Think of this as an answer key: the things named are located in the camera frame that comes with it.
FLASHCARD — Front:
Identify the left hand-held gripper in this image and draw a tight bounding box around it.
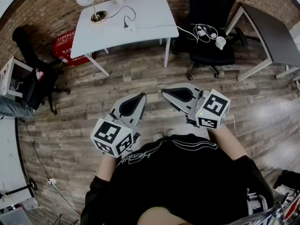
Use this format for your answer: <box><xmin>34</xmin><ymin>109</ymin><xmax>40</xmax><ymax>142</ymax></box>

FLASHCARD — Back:
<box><xmin>90</xmin><ymin>92</ymin><xmax>148</xmax><ymax>158</ymax></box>

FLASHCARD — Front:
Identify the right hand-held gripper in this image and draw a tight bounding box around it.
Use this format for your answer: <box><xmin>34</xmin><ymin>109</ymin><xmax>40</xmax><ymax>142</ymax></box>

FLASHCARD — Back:
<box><xmin>161</xmin><ymin>82</ymin><xmax>231</xmax><ymax>130</ymax></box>

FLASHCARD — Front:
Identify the black plug with cable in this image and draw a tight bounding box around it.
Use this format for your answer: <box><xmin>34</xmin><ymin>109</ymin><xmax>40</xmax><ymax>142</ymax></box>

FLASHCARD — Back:
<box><xmin>103</xmin><ymin>5</ymin><xmax>137</xmax><ymax>30</ymax></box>

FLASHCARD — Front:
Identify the person's right forearm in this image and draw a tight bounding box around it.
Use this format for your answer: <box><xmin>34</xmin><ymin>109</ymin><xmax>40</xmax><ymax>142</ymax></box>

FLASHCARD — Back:
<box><xmin>206</xmin><ymin>122</ymin><xmax>249</xmax><ymax>162</ymax></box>

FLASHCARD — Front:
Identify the person's left forearm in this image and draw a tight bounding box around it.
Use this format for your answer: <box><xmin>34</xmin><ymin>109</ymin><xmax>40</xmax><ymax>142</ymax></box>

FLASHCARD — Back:
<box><xmin>95</xmin><ymin>151</ymin><xmax>124</xmax><ymax>183</ymax></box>

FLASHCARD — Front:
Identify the white table top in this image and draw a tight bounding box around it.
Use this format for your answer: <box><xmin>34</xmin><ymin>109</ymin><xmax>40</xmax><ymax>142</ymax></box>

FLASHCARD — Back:
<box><xmin>0</xmin><ymin>117</ymin><xmax>33</xmax><ymax>208</ymax></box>

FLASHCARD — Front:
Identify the black office chair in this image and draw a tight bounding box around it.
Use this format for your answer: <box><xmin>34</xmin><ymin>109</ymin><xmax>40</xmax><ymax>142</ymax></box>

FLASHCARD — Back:
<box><xmin>173</xmin><ymin>0</ymin><xmax>249</xmax><ymax>81</ymax></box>
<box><xmin>12</xmin><ymin>26</ymin><xmax>71</xmax><ymax>116</ymax></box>

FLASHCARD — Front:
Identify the white cup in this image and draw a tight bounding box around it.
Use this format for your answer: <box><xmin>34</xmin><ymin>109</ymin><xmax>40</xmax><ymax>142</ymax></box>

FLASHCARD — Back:
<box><xmin>215</xmin><ymin>36</ymin><xmax>227</xmax><ymax>51</ymax></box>

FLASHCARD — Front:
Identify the person's black printed t-shirt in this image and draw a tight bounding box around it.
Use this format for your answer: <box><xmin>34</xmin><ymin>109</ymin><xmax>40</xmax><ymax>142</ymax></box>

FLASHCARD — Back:
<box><xmin>80</xmin><ymin>134</ymin><xmax>275</xmax><ymax>225</ymax></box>

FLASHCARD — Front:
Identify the red box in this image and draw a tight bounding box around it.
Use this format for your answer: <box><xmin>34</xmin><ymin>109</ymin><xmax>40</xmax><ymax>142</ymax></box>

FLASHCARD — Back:
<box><xmin>52</xmin><ymin>30</ymin><xmax>96</xmax><ymax>67</ymax></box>

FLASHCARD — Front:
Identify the dark-topped table with white legs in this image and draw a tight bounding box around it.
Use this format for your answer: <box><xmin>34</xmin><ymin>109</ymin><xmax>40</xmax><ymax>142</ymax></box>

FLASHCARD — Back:
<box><xmin>225</xmin><ymin>1</ymin><xmax>300</xmax><ymax>82</ymax></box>

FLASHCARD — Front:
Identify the grey cloth bundle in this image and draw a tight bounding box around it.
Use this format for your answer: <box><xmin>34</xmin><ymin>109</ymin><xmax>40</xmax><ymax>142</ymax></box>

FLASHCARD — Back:
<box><xmin>0</xmin><ymin>96</ymin><xmax>36</xmax><ymax>119</ymax></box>

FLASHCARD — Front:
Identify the white plastic part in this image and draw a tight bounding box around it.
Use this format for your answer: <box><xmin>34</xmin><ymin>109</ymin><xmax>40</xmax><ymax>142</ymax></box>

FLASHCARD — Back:
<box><xmin>246</xmin><ymin>188</ymin><xmax>268</xmax><ymax>215</ymax></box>

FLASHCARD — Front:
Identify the white shelf unit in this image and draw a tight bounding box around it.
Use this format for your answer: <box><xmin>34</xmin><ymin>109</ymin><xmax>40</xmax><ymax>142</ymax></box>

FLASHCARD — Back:
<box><xmin>0</xmin><ymin>56</ymin><xmax>33</xmax><ymax>98</ymax></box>

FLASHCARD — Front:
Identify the clear plastic box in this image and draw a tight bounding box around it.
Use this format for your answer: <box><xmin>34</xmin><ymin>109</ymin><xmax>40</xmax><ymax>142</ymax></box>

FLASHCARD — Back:
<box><xmin>0</xmin><ymin>204</ymin><xmax>33</xmax><ymax>225</ymax></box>

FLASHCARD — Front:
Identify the white charging cable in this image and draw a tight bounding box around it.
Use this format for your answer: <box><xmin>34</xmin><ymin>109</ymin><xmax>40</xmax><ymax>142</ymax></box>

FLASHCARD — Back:
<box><xmin>191</xmin><ymin>23</ymin><xmax>220</xmax><ymax>44</ymax></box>

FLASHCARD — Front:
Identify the white power strip cord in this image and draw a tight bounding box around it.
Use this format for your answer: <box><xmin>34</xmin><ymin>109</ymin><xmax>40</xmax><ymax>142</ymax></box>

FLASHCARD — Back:
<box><xmin>136</xmin><ymin>24</ymin><xmax>200</xmax><ymax>43</ymax></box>

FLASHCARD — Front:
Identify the black floor cable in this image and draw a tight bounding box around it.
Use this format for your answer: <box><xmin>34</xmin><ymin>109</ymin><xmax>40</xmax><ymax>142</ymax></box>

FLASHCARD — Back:
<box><xmin>20</xmin><ymin>118</ymin><xmax>50</xmax><ymax>180</ymax></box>

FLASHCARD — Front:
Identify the white floor cable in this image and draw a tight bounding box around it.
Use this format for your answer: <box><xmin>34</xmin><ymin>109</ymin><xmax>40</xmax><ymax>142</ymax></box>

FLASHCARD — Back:
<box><xmin>44</xmin><ymin>183</ymin><xmax>85</xmax><ymax>199</ymax></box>

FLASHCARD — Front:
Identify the chrome metal frame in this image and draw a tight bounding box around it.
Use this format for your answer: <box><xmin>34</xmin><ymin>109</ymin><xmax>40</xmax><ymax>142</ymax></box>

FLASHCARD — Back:
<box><xmin>232</xmin><ymin>202</ymin><xmax>291</xmax><ymax>225</ymax></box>

